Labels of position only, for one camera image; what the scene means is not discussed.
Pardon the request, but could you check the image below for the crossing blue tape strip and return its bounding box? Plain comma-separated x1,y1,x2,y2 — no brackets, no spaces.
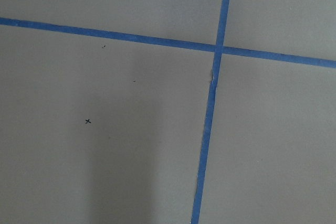
190,0,230,224

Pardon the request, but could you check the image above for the long blue tape strip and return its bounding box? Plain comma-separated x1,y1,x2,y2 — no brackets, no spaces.
1,17,335,69

